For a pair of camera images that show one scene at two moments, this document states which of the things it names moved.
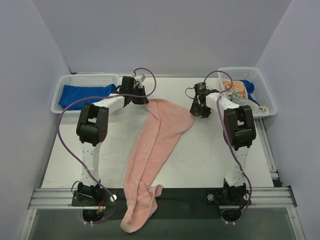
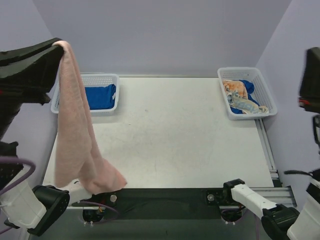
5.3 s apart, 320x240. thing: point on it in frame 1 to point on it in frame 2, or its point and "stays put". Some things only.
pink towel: x=168 y=119 to x=78 y=155
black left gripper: x=139 y=95 to x=40 y=64
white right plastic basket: x=261 y=94 stays put
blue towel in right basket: x=249 y=87 stays put
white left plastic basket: x=80 y=79 stays put
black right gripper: x=199 y=106 to x=310 y=75
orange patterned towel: x=238 y=92 stays put
